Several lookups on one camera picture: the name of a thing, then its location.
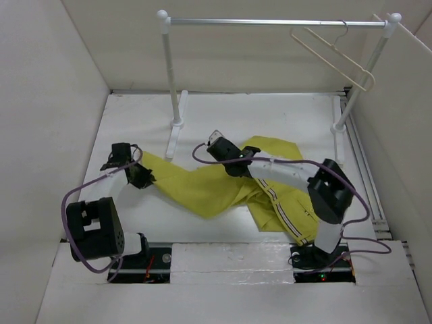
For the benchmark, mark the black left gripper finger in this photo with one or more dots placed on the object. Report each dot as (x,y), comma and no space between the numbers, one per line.
(141,175)
(140,183)

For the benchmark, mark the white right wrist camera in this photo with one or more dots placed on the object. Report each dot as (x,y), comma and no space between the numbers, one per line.
(214,136)

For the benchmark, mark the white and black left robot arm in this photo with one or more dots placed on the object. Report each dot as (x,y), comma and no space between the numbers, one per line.
(94,225)

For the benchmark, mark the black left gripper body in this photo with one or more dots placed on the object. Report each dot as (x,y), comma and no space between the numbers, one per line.
(131,161)

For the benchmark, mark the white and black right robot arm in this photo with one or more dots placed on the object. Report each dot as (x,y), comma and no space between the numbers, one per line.
(265,158)

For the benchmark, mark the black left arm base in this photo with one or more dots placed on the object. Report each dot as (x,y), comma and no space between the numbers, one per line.
(153,269)

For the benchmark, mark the white clothes rack with metal bar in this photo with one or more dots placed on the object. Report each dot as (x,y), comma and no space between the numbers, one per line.
(330,58)

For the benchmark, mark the yellow trousers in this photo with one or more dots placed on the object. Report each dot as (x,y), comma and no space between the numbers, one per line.
(209,191)

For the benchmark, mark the white foam block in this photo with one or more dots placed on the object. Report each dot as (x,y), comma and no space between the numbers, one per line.
(231,264)

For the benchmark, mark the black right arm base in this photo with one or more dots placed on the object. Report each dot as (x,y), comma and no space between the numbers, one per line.
(312,265)

